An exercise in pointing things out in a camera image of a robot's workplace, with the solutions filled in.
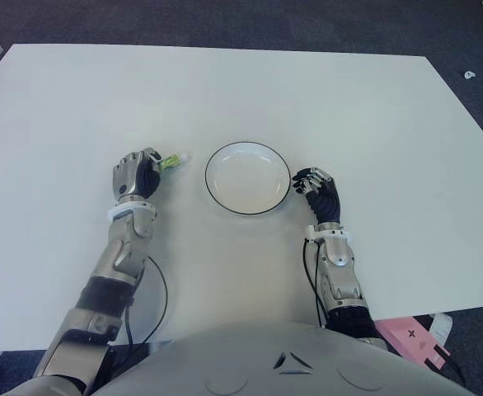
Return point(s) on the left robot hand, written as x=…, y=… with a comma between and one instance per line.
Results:
x=128, y=177

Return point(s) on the white plate with black rim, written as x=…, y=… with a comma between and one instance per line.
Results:
x=247, y=179

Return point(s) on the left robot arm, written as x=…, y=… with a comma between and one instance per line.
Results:
x=118, y=255

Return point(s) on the green toothpaste tube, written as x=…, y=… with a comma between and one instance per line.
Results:
x=171, y=161

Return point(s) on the pink box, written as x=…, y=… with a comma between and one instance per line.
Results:
x=410, y=334

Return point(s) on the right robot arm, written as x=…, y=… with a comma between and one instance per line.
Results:
x=340, y=272

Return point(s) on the grey robot torso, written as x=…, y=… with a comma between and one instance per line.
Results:
x=282, y=363

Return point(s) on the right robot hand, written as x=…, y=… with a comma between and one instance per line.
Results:
x=328, y=202

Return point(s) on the white paper tag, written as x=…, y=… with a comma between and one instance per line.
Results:
x=442, y=326

